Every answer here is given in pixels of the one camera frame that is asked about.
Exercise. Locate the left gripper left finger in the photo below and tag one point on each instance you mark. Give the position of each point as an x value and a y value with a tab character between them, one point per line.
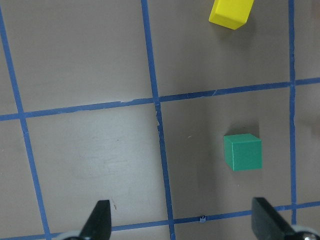
99	224

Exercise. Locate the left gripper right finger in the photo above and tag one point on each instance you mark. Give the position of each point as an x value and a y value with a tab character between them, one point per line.
268	224

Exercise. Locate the green block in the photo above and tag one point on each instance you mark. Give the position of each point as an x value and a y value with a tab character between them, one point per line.
243	152

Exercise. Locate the yellow block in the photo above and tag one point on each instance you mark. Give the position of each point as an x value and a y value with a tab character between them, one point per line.
231	14

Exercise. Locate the brown gridded table mat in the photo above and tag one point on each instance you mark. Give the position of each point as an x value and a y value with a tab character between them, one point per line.
130	100

